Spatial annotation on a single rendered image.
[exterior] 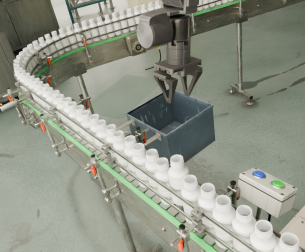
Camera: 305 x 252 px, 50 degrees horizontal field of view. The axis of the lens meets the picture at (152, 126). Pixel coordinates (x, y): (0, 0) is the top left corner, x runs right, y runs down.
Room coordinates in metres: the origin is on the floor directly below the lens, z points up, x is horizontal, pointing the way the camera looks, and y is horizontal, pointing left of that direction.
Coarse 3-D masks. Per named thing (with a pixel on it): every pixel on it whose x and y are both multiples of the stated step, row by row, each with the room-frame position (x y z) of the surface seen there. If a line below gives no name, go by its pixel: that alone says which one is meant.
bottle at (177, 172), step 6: (174, 156) 0.72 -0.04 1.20; (180, 156) 0.72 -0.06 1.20; (174, 162) 0.69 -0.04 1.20; (180, 162) 0.69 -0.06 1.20; (174, 168) 0.69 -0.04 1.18; (180, 168) 0.69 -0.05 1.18; (186, 168) 0.70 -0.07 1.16; (168, 174) 0.70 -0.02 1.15; (174, 174) 0.68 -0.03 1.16; (180, 174) 0.68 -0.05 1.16; (186, 174) 0.68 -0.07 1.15; (174, 180) 0.68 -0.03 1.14; (180, 180) 0.68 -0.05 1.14; (174, 186) 0.68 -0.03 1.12; (180, 186) 0.68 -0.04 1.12; (180, 192) 0.67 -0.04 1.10; (174, 198) 0.68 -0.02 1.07; (180, 204) 0.67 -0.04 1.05
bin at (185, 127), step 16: (160, 96) 1.55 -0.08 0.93; (176, 96) 1.55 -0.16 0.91; (192, 96) 1.45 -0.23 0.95; (128, 112) 1.43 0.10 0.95; (144, 112) 1.48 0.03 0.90; (160, 112) 1.54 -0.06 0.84; (176, 112) 1.57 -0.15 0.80; (192, 112) 1.46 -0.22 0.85; (208, 112) 1.32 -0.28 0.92; (144, 128) 1.30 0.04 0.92; (160, 128) 1.53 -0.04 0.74; (176, 128) 1.20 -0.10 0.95; (192, 128) 1.26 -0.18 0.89; (208, 128) 1.32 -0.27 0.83; (144, 144) 1.16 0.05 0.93; (160, 144) 1.21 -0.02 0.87; (176, 144) 1.20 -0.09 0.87; (192, 144) 1.25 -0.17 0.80; (208, 144) 1.31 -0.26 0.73
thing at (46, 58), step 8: (240, 0) 2.73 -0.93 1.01; (240, 8) 2.73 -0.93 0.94; (192, 16) 2.61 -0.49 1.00; (240, 16) 2.73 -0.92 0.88; (192, 24) 2.62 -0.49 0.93; (80, 32) 2.42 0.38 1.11; (80, 40) 2.43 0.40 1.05; (88, 56) 2.36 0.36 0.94; (40, 64) 2.13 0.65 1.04; (48, 64) 2.12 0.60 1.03; (56, 80) 2.14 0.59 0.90
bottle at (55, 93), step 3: (54, 90) 1.40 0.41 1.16; (57, 90) 1.39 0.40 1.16; (54, 93) 1.36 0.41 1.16; (57, 93) 1.37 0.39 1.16; (54, 96) 1.36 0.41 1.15; (54, 99) 1.37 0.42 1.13; (54, 102) 1.36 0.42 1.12; (54, 105) 1.36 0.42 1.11; (57, 111) 1.36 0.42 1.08; (57, 114) 1.36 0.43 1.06; (60, 117) 1.35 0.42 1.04
